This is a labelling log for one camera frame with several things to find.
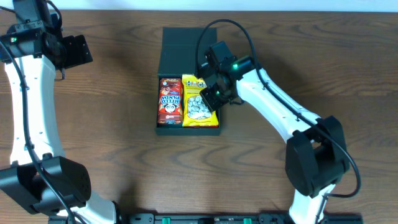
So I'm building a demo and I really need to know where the yellow Hacks candy bag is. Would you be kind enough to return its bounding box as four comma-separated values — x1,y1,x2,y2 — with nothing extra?
182,74,219,128

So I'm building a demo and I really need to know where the red Hello Panda box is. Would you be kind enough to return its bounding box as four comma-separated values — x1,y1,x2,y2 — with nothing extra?
157,78,183,124

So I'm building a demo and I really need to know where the black gift box with lid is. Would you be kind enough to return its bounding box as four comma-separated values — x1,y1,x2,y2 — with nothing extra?
155,27,221,136

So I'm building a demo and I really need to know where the teal cookies box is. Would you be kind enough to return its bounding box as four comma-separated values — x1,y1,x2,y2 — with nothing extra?
157,123,183,129

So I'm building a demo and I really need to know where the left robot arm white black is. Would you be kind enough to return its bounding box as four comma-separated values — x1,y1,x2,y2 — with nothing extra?
1,21,119,223

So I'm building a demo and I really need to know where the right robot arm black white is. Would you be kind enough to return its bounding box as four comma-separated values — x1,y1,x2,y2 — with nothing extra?
198,42,349,223

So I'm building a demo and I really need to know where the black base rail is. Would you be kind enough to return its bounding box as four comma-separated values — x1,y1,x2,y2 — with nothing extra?
48,213,364,224

